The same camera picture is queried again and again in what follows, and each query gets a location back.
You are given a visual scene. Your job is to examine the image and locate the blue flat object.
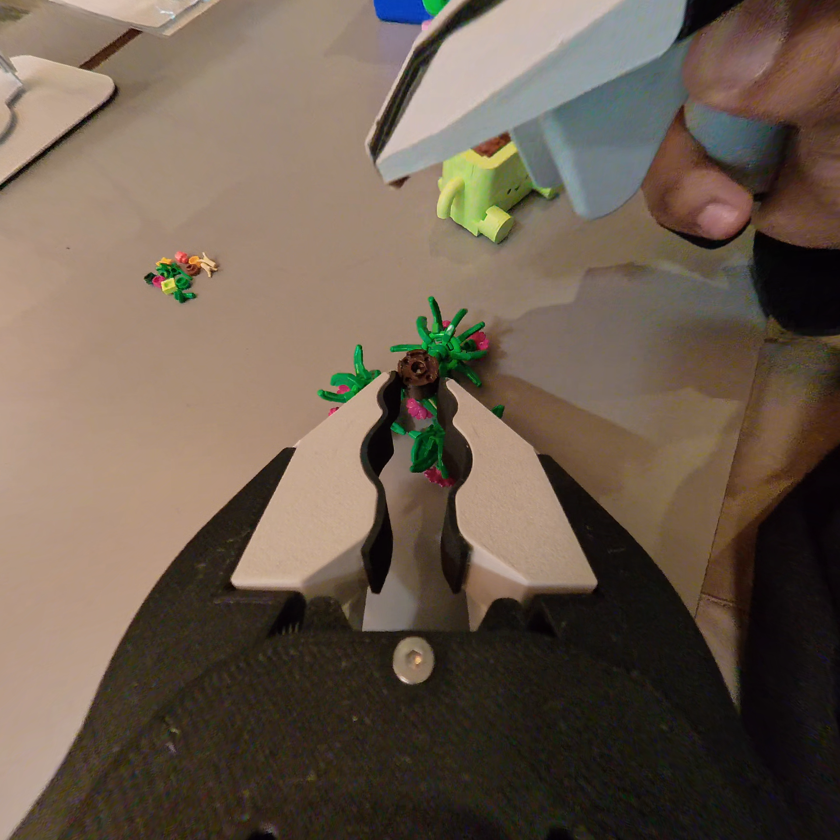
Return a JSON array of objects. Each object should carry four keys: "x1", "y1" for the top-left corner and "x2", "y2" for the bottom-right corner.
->
[{"x1": 373, "y1": 0, "x2": 435, "y2": 26}]

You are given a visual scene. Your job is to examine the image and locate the lime green soft toy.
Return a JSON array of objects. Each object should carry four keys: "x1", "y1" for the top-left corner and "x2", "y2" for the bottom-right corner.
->
[{"x1": 436, "y1": 133, "x2": 565, "y2": 245}]

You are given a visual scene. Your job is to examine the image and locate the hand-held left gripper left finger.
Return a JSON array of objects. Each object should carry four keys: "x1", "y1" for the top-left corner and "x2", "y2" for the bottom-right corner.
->
[{"x1": 231, "y1": 371, "x2": 403, "y2": 600}]

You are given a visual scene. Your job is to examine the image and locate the person's right hand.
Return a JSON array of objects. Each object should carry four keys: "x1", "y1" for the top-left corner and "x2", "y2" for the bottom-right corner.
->
[{"x1": 640, "y1": 0, "x2": 840, "y2": 252}]

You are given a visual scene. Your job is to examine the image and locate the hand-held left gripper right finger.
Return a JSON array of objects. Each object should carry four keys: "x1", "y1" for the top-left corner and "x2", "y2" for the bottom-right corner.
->
[{"x1": 438, "y1": 379, "x2": 598, "y2": 610}]

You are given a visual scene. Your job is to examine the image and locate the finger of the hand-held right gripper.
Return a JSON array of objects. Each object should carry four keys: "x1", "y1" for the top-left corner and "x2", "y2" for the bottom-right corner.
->
[
  {"x1": 374, "y1": 0, "x2": 688, "y2": 186},
  {"x1": 365, "y1": 0, "x2": 475, "y2": 164}
]

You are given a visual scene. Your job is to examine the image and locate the person's dark jacket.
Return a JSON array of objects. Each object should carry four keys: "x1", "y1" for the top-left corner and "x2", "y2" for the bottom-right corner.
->
[{"x1": 738, "y1": 449, "x2": 840, "y2": 840}]

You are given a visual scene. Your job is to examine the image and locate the white panel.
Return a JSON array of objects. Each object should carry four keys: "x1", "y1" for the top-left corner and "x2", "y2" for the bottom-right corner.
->
[{"x1": 52, "y1": 0, "x2": 222, "y2": 38}]

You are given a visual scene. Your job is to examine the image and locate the green toy plant red flowers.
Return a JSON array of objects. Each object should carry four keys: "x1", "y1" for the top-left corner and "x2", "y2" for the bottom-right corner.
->
[{"x1": 318, "y1": 297, "x2": 507, "y2": 488}]

